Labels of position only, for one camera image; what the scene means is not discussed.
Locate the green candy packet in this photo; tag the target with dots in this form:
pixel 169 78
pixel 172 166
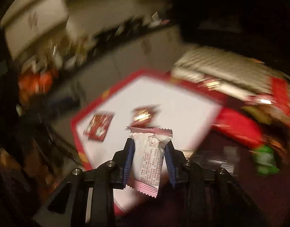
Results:
pixel 264 159

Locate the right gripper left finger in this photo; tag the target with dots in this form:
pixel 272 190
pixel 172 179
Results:
pixel 85 198

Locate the red tray box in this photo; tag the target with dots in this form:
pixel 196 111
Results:
pixel 149 100

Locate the small red snack sachet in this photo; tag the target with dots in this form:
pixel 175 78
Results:
pixel 98 126

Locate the white keyboard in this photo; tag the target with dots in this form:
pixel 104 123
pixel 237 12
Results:
pixel 239 70

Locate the red snack packet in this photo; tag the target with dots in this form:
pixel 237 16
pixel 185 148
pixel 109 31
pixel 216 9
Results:
pixel 144 116

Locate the large red tissue pack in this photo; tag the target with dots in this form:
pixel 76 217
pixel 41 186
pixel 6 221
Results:
pixel 239 128

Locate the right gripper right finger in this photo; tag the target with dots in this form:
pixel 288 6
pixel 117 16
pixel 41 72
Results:
pixel 210 197

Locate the white pink snack packet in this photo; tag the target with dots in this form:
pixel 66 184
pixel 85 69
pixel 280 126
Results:
pixel 148 158

